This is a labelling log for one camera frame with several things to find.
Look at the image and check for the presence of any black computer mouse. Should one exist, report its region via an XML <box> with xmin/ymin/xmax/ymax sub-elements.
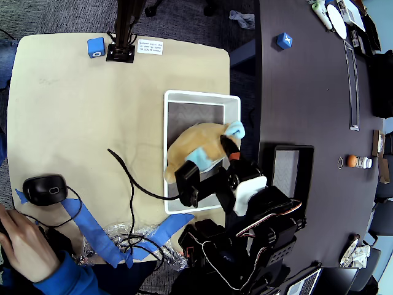
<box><xmin>22</xmin><ymin>174</ymin><xmax>69</xmax><ymax>207</ymax></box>

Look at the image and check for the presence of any black gripper webcam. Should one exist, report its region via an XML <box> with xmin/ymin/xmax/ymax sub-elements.
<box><xmin>174</xmin><ymin>162</ymin><xmax>203</xmax><ymax>208</ymax></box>

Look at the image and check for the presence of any black laptop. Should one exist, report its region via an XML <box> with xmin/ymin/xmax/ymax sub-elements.
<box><xmin>321</xmin><ymin>266</ymin><xmax>360</xmax><ymax>295</ymax></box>

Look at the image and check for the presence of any flat brown cardboard box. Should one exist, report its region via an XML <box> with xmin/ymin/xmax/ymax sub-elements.
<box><xmin>371</xmin><ymin>130</ymin><xmax>387</xmax><ymax>157</ymax></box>
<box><xmin>377</xmin><ymin>157</ymin><xmax>391</xmax><ymax>184</ymax></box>

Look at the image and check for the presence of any clear crumpled plastic wrap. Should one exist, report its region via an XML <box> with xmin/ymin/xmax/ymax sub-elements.
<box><xmin>73</xmin><ymin>221</ymin><xmax>189</xmax><ymax>271</ymax></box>

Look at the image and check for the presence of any black webcam cable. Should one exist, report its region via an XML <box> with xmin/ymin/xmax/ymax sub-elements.
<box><xmin>107</xmin><ymin>148</ymin><xmax>185</xmax><ymax>271</ymax></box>

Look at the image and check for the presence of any white round plate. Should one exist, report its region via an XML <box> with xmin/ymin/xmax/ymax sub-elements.
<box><xmin>326</xmin><ymin>3</ymin><xmax>349</xmax><ymax>40</ymax></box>

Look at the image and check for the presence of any person's right hand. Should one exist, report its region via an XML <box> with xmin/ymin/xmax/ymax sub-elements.
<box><xmin>0</xmin><ymin>204</ymin><xmax>61</xmax><ymax>284</ymax></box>

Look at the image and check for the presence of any black mouse cable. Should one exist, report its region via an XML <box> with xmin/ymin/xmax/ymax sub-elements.
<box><xmin>12</xmin><ymin>185</ymin><xmax>84</xmax><ymax>230</ymax></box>

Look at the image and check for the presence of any short blue tape piece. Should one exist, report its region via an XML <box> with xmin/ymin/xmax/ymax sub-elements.
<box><xmin>14</xmin><ymin>187</ymin><xmax>31</xmax><ymax>206</ymax></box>

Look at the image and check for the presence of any white paper box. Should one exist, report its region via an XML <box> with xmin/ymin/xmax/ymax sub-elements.
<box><xmin>336</xmin><ymin>0</ymin><xmax>368</xmax><ymax>31</ymax></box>

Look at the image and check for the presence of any silver table cable slot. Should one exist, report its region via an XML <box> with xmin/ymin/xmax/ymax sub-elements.
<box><xmin>343</xmin><ymin>41</ymin><xmax>360</xmax><ymax>132</ymax></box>

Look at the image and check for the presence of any grey office chair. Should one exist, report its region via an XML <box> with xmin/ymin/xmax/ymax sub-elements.
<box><xmin>373</xmin><ymin>175</ymin><xmax>393</xmax><ymax>203</ymax></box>
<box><xmin>367</xmin><ymin>203</ymin><xmax>393</xmax><ymax>237</ymax></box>
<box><xmin>364</xmin><ymin>245</ymin><xmax>383</xmax><ymax>277</ymax></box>

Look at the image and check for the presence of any crumpled white paper wrapper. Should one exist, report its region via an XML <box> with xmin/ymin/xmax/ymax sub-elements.
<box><xmin>339</xmin><ymin>238</ymin><xmax>369</xmax><ymax>269</ymax></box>

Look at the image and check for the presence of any tan and blue plush toy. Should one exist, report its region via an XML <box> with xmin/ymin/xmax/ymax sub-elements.
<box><xmin>164</xmin><ymin>120</ymin><xmax>246</xmax><ymax>185</ymax></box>

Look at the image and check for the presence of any grey sock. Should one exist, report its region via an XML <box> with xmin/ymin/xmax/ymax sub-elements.
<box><xmin>228</xmin><ymin>10</ymin><xmax>256</xmax><ymax>31</ymax></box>

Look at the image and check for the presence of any white bottle green cap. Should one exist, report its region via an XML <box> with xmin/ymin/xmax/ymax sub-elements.
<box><xmin>311</xmin><ymin>1</ymin><xmax>335</xmax><ymax>31</ymax></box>

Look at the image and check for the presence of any wide blue tape strip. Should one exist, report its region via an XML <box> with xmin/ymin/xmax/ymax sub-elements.
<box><xmin>130</xmin><ymin>213</ymin><xmax>196</xmax><ymax>261</ymax></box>

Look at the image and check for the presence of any long blue tape strip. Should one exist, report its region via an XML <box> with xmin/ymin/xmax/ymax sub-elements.
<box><xmin>61</xmin><ymin>198</ymin><xmax>136</xmax><ymax>268</ymax></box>

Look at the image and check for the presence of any white printed paper label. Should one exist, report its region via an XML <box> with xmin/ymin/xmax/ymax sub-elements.
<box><xmin>136</xmin><ymin>39</ymin><xmax>165</xmax><ymax>56</ymax></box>

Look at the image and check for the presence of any white plastic bin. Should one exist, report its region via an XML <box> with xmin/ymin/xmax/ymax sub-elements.
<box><xmin>163</xmin><ymin>89</ymin><xmax>241</xmax><ymax>215</ymax></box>

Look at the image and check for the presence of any blue cube with X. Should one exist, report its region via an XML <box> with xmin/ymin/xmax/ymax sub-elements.
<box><xmin>276</xmin><ymin>32</ymin><xmax>294</xmax><ymax>49</ymax></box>

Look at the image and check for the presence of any black camera stand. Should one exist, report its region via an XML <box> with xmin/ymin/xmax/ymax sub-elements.
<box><xmin>106</xmin><ymin>0</ymin><xmax>136</xmax><ymax>64</ymax></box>

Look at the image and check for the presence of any grey wavy tray liner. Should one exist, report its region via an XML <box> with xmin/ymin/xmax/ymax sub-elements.
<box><xmin>272</xmin><ymin>149</ymin><xmax>300</xmax><ymax>197</ymax></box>

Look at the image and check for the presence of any black plastic tray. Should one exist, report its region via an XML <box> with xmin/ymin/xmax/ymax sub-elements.
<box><xmin>257</xmin><ymin>143</ymin><xmax>314</xmax><ymax>200</ymax></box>

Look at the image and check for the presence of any grey table leg panel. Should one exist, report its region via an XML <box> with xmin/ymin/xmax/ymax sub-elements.
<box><xmin>230</xmin><ymin>38</ymin><xmax>257</xmax><ymax>69</ymax></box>

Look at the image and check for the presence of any blue cube with O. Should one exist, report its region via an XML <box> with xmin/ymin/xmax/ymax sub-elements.
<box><xmin>87</xmin><ymin>37</ymin><xmax>106</xmax><ymax>58</ymax></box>

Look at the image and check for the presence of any silver laptop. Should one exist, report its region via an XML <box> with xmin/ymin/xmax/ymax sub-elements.
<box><xmin>285</xmin><ymin>266</ymin><xmax>323</xmax><ymax>295</ymax></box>

